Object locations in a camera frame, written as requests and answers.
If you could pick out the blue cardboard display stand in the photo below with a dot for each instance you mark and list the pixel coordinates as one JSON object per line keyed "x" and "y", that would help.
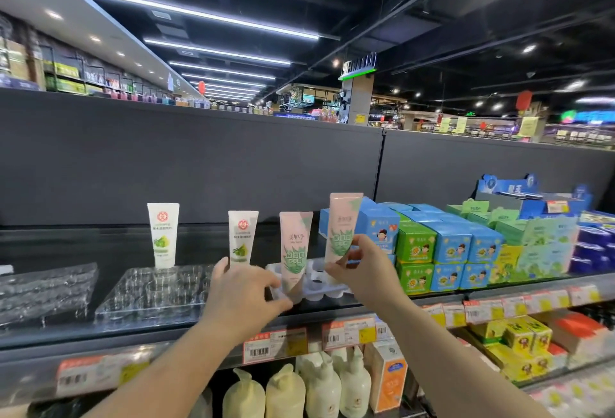
{"x": 528, "y": 197}

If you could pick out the white plastic holder tray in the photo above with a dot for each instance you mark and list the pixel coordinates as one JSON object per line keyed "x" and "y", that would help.
{"x": 319, "y": 285}

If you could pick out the person's right forearm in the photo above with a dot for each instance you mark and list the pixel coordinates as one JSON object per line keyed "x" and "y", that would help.
{"x": 447, "y": 360}

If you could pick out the row of shelf price tags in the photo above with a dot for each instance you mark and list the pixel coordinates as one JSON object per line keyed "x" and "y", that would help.
{"x": 509, "y": 306}

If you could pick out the person's right thumb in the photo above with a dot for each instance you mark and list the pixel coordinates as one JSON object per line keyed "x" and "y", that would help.
{"x": 339, "y": 272}

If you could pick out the red hanging lantern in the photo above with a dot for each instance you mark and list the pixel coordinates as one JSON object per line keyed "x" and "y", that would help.
{"x": 524, "y": 101}

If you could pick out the person's left thumb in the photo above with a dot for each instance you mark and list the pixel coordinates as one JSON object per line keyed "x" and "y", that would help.
{"x": 279, "y": 306}

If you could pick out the clear plastic holder tray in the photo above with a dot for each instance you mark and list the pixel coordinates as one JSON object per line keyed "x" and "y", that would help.
{"x": 43, "y": 290}
{"x": 153, "y": 290}

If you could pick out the stack of yellow cartoon boxes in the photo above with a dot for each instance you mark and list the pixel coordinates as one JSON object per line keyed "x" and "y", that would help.
{"x": 516, "y": 345}

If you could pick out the stack of blue cartoon boxes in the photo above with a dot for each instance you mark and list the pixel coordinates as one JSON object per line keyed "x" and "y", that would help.
{"x": 451, "y": 245}

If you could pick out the green cartoon box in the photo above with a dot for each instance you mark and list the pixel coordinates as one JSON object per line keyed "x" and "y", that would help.
{"x": 415, "y": 278}
{"x": 416, "y": 242}

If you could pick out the black store shelf unit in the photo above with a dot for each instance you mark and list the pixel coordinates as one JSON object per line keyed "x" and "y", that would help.
{"x": 144, "y": 168}

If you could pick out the group of pale green packs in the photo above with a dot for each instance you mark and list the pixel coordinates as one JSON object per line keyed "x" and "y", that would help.
{"x": 538, "y": 249}

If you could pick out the white tube with lime print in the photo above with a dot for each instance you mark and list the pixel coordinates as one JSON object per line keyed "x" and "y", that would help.
{"x": 163, "y": 235}

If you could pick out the white and orange carton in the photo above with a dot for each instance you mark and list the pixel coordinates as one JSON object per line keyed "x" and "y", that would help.
{"x": 388, "y": 377}

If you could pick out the person's right hand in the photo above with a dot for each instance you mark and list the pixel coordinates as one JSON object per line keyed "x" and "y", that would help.
{"x": 374, "y": 278}

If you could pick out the wall shelves with goods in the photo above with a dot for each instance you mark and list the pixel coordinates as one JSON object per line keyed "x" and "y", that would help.
{"x": 67, "y": 77}

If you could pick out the distant store shelving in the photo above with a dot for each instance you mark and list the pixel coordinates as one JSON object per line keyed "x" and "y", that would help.
{"x": 567, "y": 134}

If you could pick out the cream pump lotion bottle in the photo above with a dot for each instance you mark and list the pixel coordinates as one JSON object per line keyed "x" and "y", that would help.
{"x": 323, "y": 389}
{"x": 285, "y": 396}
{"x": 354, "y": 384}
{"x": 243, "y": 398}

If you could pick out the person's left hand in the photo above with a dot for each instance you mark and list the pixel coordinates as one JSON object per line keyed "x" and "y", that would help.
{"x": 235, "y": 297}

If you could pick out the pillar with green lit sign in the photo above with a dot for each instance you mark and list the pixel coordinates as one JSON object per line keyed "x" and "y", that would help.
{"x": 356, "y": 91}

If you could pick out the stack of dark blue packets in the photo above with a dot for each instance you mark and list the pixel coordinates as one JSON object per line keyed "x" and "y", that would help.
{"x": 593, "y": 245}

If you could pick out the red white price label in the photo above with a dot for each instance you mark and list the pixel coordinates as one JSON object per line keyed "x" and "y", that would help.
{"x": 275, "y": 345}
{"x": 96, "y": 375}
{"x": 349, "y": 333}

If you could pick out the row of ceiling light strips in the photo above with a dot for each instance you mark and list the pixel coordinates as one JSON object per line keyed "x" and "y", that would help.
{"x": 206, "y": 14}

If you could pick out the person's left forearm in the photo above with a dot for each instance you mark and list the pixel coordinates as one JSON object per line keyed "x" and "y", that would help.
{"x": 163, "y": 379}

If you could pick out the person's left little finger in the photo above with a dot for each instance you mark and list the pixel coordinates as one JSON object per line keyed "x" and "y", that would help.
{"x": 221, "y": 266}

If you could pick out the pink aloe print tube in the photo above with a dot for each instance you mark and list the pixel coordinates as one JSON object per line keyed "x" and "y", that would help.
{"x": 343, "y": 225}
{"x": 296, "y": 249}

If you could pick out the stack of orange white boxes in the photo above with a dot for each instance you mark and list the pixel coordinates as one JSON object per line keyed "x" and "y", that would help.
{"x": 581, "y": 333}

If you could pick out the white tube with leaf print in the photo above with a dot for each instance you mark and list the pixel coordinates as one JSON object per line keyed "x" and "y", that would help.
{"x": 242, "y": 237}

